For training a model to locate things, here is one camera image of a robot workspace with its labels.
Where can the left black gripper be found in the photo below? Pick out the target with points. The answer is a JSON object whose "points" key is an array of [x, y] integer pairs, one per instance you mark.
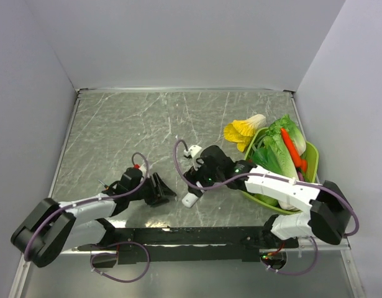
{"points": [[154, 198]]}

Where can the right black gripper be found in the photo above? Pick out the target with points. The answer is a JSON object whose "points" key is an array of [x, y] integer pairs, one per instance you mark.
{"points": [[193, 175]]}

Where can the white remote control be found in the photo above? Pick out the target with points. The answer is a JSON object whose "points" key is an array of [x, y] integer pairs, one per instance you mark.
{"points": [[188, 200]]}

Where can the yellow handle screwdriver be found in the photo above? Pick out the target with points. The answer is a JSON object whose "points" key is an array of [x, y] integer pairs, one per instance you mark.
{"points": [[106, 187]]}

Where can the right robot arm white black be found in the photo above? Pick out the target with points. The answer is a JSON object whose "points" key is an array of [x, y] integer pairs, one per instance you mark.
{"points": [[322, 211]]}

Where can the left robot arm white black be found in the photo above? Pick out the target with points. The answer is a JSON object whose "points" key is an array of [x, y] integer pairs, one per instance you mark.
{"points": [[53, 227]]}

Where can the yellow toy cabbage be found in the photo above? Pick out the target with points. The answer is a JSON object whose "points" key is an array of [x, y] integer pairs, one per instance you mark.
{"points": [[241, 132]]}

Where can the green toy lettuce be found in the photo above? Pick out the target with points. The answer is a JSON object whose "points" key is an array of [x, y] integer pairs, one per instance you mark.
{"points": [[275, 157]]}

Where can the orange toy carrot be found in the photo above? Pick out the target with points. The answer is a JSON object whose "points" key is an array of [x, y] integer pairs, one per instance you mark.
{"points": [[295, 150]]}

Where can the green toy napa cabbage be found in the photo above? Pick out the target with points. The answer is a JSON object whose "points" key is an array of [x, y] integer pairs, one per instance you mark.
{"points": [[294, 133]]}

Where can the green plastic basket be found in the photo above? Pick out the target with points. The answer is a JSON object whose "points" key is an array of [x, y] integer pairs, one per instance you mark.
{"points": [[311, 155]]}

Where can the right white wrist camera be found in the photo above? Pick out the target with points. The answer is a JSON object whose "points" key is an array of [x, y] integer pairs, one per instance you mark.
{"points": [[193, 152]]}

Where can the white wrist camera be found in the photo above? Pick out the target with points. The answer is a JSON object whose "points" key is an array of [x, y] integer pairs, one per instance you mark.
{"points": [[193, 152], [141, 167]]}

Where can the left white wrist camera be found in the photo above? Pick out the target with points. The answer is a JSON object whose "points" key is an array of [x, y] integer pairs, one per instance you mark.
{"points": [[141, 167]]}

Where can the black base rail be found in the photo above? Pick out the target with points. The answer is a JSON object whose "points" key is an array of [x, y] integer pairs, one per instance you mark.
{"points": [[192, 244]]}

